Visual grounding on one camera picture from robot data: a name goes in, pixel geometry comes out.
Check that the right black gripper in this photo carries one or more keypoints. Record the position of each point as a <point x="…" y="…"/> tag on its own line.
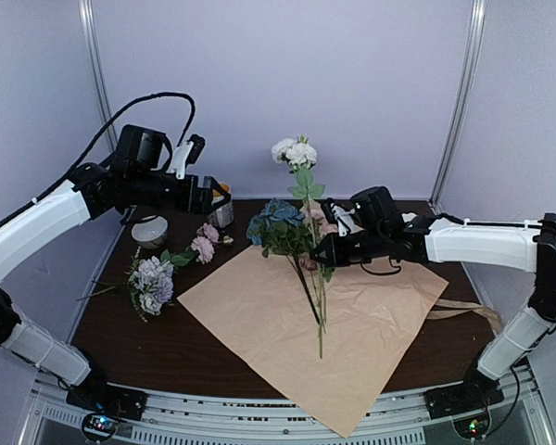
<point x="334" y="257"/>

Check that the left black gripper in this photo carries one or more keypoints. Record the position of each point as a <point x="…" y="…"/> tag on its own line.
<point x="202" y="195"/>

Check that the blue hydrangea stem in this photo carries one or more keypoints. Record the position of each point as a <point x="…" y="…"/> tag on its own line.
<point x="280" y="230"/>

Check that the white rose stem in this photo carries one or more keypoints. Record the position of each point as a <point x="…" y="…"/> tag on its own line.
<point x="299" y="157"/>

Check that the green and peach wrapping paper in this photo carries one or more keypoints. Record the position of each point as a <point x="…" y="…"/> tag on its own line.
<point x="257" y="308"/>

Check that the lavender hydrangea stem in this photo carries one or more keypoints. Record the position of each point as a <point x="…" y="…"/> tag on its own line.
<point x="149" y="284"/>

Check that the beige ribbon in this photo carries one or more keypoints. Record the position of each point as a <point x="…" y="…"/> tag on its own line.
<point x="448" y="308"/>

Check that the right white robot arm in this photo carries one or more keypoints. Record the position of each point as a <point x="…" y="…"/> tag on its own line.
<point x="374" y="228"/>

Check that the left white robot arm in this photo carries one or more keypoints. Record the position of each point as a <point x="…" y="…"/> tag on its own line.
<point x="144" y="170"/>

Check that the patterned mug yellow inside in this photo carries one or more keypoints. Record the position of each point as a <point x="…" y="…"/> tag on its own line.
<point x="221" y="219"/>

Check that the dusty pink rose stem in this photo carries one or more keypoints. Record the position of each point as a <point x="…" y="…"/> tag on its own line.
<point x="317" y="228"/>

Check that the small white round bowl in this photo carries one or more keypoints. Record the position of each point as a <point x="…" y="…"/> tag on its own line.
<point x="150" y="234"/>

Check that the white scalloped bowl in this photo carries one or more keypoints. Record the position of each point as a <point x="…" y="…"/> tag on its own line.
<point x="410" y="218"/>

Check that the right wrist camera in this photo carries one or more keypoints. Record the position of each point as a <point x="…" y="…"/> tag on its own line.
<point x="346" y="220"/>

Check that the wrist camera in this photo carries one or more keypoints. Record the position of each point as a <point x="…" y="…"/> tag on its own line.
<point x="346" y="220"/>
<point x="185" y="154"/>

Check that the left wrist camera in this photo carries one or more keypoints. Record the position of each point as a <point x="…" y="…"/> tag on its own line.
<point x="185" y="154"/>

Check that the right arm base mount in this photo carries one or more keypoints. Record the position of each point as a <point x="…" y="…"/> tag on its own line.
<point x="467" y="406"/>

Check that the front aluminium rail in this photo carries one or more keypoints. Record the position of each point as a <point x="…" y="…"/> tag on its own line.
<point x="396" y="418"/>

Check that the left aluminium frame post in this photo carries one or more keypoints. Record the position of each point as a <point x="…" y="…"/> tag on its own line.
<point x="87" y="17"/>

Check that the aluminium frame post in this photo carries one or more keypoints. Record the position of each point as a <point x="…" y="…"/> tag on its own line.
<point x="468" y="71"/>
<point x="87" y="17"/>

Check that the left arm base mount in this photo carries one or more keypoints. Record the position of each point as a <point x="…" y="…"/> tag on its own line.
<point x="107" y="413"/>

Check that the right aluminium frame post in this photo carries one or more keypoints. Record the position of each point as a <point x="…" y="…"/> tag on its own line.
<point x="468" y="71"/>

